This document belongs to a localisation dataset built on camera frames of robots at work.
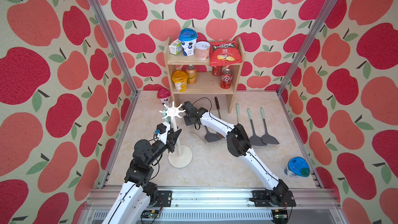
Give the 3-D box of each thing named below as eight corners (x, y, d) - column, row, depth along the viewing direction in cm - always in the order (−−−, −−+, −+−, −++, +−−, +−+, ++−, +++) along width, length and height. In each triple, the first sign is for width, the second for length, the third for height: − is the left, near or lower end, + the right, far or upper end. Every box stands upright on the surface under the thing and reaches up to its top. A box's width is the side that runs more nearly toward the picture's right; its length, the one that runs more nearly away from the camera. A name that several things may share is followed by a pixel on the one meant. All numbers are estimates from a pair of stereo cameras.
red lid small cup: (159, 105, 113) (156, 96, 106) (161, 96, 119) (158, 87, 112) (169, 104, 113) (167, 96, 106) (170, 96, 119) (169, 87, 112)
